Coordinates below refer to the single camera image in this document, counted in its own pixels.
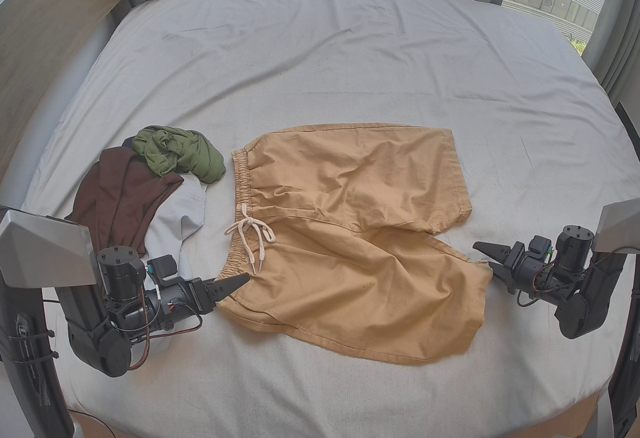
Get brown garment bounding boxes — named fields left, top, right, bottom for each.
left=65, top=146, right=186, bottom=257

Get bed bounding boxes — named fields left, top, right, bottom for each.
left=0, top=0, right=640, bottom=438

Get pale blue garment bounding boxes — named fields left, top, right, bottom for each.
left=142, top=174, right=208, bottom=354

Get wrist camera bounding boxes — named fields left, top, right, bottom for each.
left=146, top=254, right=180, bottom=288
left=529, top=236, right=555, bottom=263

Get tan shorts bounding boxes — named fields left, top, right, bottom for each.
left=217, top=124, right=493, bottom=367

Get green garment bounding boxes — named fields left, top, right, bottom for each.
left=131, top=125, right=227, bottom=185

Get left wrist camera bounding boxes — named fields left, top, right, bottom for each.
left=146, top=254, right=180, bottom=288

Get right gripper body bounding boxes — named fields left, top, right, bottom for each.
left=501, top=241, right=557, bottom=300

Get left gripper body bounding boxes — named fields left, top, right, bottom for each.
left=145, top=277, right=219, bottom=334

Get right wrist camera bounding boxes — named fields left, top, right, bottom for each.
left=529, top=236, right=555, bottom=263

